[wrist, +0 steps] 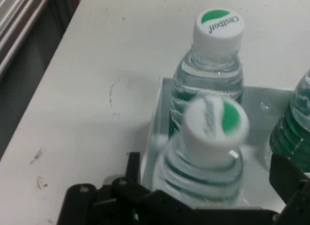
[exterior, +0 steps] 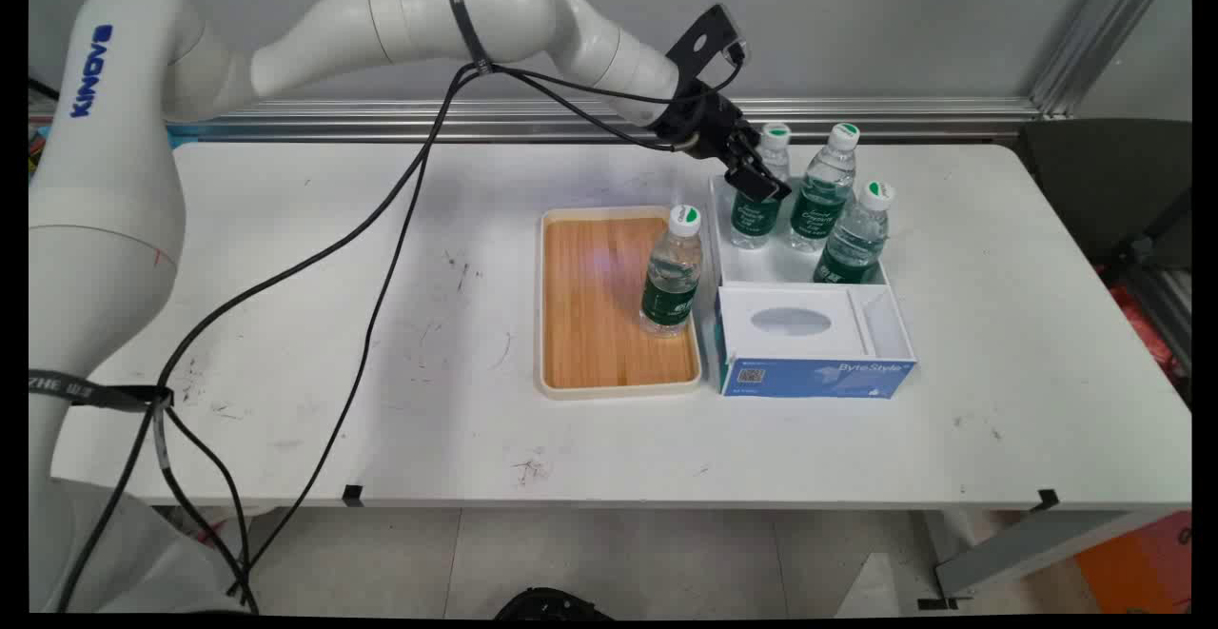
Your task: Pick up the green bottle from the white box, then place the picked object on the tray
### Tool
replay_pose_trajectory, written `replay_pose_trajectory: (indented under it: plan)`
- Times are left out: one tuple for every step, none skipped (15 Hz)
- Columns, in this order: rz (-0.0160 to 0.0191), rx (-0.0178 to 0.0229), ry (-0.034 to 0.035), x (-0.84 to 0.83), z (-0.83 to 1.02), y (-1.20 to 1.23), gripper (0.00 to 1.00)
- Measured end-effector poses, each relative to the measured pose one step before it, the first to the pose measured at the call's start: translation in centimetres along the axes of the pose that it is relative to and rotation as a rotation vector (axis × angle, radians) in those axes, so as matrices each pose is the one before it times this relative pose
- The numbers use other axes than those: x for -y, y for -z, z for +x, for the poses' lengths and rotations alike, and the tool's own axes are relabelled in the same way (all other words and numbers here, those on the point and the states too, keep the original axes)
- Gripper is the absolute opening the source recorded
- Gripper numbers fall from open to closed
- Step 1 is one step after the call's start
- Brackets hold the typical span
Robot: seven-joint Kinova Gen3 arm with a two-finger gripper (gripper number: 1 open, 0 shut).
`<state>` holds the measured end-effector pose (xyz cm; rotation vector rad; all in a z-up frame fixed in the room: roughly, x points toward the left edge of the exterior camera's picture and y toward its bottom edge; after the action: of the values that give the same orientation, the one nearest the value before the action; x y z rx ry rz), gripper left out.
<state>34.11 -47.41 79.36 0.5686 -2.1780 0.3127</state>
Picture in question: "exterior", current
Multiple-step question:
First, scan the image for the green label water bottle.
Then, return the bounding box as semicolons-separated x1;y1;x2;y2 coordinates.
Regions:
785;122;862;254
638;205;706;339
811;180;896;285
729;122;794;251

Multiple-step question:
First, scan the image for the red bag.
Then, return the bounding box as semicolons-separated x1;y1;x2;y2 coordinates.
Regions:
1102;265;1183;384

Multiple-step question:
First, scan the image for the white and blue cardboard box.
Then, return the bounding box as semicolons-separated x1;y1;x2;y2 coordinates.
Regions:
705;173;919;400

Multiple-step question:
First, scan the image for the wooden tray with cream rim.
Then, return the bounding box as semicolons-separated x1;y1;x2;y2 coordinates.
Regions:
537;205;706;403

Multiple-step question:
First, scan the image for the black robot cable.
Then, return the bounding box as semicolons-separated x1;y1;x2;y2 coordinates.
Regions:
224;63;686;614
52;39;748;614

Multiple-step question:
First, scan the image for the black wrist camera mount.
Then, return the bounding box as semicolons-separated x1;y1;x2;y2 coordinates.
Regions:
664;3;751;89

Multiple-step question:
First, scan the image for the grey strap on arm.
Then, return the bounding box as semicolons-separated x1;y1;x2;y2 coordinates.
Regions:
448;0;497;76

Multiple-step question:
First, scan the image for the aluminium frame post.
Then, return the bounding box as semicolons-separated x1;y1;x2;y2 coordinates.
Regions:
1028;0;1183;122

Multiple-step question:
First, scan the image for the white table leg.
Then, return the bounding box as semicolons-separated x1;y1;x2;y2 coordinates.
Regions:
916;509;1173;612

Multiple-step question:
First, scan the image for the black printed strap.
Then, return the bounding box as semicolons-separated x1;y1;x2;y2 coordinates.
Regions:
29;368;174;412

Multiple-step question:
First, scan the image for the black object on floor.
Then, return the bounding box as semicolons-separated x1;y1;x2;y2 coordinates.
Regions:
493;586;612;621

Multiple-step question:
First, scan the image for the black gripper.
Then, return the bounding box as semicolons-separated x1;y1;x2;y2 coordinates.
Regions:
655;80;793;204

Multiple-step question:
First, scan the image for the orange box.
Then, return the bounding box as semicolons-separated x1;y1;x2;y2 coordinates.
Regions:
1073;511;1193;615

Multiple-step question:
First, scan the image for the horizontal aluminium frame rail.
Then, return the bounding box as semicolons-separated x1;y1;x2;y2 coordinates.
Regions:
167;96;1048;146

